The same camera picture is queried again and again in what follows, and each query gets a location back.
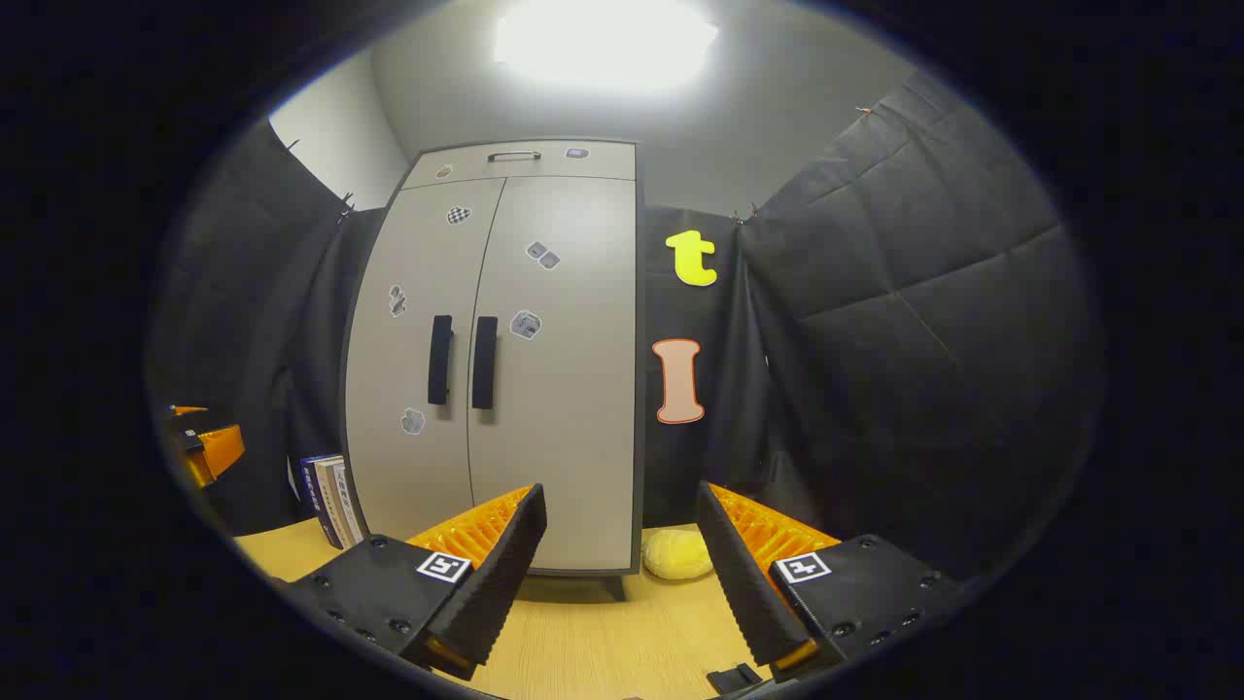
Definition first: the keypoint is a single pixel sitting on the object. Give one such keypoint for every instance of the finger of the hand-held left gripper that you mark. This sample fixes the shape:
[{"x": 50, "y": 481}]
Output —
[{"x": 224, "y": 449}]

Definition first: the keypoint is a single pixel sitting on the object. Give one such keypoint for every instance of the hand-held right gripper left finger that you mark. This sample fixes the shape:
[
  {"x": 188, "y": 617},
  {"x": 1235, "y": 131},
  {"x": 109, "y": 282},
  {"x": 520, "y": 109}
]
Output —
[{"x": 505, "y": 574}]

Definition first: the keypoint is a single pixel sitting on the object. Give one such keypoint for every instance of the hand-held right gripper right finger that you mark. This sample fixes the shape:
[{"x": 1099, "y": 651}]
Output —
[{"x": 743, "y": 583}]

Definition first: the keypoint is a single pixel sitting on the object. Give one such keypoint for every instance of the grey shoe cabinet door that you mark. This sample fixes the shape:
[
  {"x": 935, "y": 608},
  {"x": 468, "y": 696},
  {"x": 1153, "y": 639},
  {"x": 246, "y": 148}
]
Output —
[
  {"x": 564, "y": 467},
  {"x": 398, "y": 467}
]

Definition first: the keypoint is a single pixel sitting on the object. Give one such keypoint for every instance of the grey double-door shoe cabinet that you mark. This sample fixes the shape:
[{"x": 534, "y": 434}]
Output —
[{"x": 603, "y": 167}]

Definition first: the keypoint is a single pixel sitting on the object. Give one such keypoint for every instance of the yellow round sponge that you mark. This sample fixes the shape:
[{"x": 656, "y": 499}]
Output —
[{"x": 677, "y": 554}]

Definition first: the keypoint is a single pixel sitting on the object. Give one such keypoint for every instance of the dark blue book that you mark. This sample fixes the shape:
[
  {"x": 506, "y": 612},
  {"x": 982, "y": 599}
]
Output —
[{"x": 316, "y": 496}]

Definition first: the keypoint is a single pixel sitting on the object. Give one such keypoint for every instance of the white book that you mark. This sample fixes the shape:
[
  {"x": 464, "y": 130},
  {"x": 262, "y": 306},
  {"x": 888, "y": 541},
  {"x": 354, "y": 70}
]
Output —
[{"x": 350, "y": 501}]

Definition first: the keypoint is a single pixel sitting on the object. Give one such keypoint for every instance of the black backdrop cloth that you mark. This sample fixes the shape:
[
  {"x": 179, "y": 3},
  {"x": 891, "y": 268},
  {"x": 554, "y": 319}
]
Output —
[{"x": 923, "y": 340}]

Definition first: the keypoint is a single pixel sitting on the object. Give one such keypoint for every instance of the large ceiling light panel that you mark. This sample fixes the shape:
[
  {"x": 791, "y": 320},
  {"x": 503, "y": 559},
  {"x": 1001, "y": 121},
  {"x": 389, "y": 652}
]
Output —
[{"x": 607, "y": 44}]

